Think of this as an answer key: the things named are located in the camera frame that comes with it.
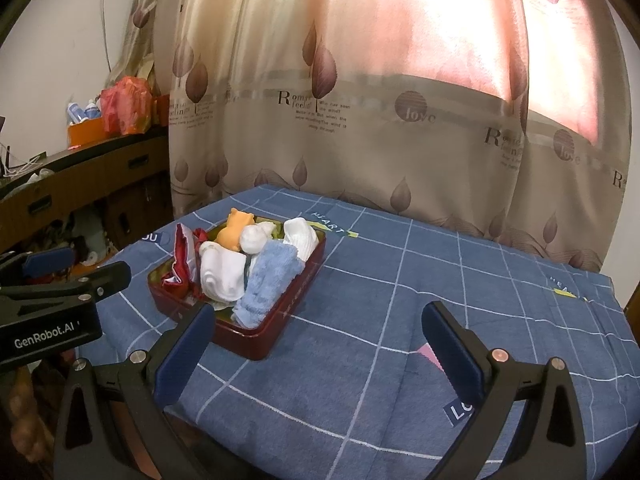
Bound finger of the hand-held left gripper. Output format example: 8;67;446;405
0;261;132;307
0;246;77;286

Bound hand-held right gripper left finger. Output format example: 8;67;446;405
52;302;217;480

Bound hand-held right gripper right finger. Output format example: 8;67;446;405
421;301;587;480

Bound red metal tin box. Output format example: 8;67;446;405
147;220;327;361

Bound white knit work glove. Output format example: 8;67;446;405
199;241;251;303

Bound light blue towel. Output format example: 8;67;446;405
232;240;307;328

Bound white fluffy plush toy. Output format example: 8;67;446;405
240;221;277;256

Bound orange rubber animal toy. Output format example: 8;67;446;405
216;208;256;251

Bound white sock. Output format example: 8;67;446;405
282;217;318;263

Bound person's left hand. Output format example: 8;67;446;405
0;360;57;480

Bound pile of assorted clutter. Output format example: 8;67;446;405
30;210;117;267

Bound brown cardboard box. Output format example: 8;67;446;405
102;175;173;248

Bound blue checked blanket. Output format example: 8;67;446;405
80;183;640;480

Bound brown wooden cabinet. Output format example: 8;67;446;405
0;127;173;261

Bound orange storage box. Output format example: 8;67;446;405
67;117;106;148

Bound red plastic bag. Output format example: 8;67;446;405
100;76;153;136

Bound red carton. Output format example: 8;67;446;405
152;94;171;128

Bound beige leaf print curtain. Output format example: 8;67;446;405
107;0;631;273

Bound white cables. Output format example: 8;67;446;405
0;145;47;177

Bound thin hanging cord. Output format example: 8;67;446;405
97;0;117;73

